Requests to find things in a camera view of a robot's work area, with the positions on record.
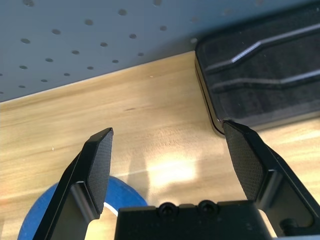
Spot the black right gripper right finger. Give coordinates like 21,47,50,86
222,120,320,235

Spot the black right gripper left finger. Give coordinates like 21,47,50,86
32,127,114,240

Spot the blue tape roll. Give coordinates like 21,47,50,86
17,174,148,240

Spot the grey metal pegboard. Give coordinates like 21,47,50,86
0,0,320,103

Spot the black plastic tool case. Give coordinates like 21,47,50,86
193,3,320,137

